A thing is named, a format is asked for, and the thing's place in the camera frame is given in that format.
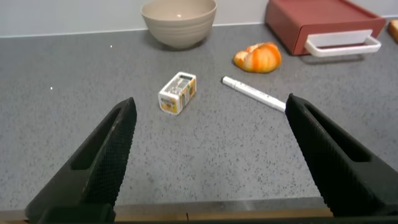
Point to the orange striped bread bun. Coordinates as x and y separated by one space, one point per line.
258 57

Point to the small printed carton pack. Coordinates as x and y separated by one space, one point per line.
177 93

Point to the red drawer case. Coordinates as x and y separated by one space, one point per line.
311 12

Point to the beige ribbed bowl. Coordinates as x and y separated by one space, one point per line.
178 28

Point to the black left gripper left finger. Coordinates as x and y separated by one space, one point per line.
102 161

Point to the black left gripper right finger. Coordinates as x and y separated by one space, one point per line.
335 168

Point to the white marker pen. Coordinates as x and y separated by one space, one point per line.
252 92

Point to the white bread slice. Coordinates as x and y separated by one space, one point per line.
394 29

